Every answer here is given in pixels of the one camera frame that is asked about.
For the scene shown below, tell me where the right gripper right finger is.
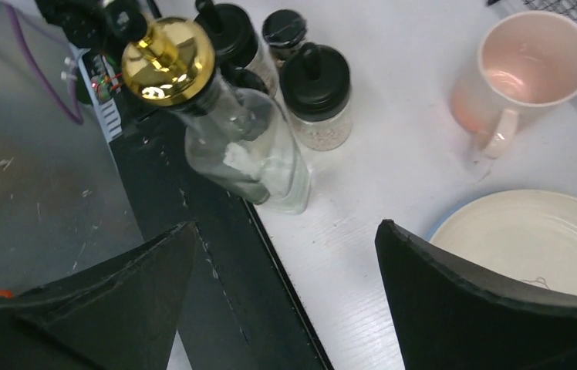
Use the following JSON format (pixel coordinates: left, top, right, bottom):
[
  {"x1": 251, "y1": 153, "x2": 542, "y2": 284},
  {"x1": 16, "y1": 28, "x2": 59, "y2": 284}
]
[{"x1": 375, "y1": 220, "x2": 577, "y2": 369}]

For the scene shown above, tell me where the glass bottle gold pourer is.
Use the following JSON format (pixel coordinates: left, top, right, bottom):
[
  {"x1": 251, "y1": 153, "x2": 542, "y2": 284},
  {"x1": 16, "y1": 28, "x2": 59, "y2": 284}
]
[{"x1": 100, "y1": 1, "x2": 310, "y2": 214}]

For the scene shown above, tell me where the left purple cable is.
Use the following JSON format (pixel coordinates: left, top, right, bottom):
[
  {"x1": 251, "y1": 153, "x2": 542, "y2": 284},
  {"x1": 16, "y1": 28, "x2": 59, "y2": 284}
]
[{"x1": 2, "y1": 0, "x2": 86, "y2": 126}]

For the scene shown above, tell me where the cream plate with bear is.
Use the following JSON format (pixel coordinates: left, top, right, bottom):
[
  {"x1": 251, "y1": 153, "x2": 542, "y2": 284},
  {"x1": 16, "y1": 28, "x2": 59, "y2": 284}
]
[{"x1": 427, "y1": 190, "x2": 577, "y2": 296}]

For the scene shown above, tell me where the pink mug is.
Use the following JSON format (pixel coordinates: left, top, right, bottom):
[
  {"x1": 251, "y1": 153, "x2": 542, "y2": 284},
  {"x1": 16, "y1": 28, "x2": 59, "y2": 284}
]
[{"x1": 450, "y1": 11, "x2": 577, "y2": 159}]

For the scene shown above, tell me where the spice jar black lid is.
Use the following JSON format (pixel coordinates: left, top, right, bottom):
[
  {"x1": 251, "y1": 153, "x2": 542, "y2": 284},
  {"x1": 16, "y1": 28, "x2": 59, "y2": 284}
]
[
  {"x1": 194, "y1": 1, "x2": 278, "y2": 97},
  {"x1": 279, "y1": 42, "x2": 353, "y2": 151}
]

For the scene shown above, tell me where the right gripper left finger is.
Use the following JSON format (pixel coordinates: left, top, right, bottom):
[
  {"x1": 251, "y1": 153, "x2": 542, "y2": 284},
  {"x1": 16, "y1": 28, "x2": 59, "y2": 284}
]
[{"x1": 0, "y1": 223, "x2": 199, "y2": 369}]

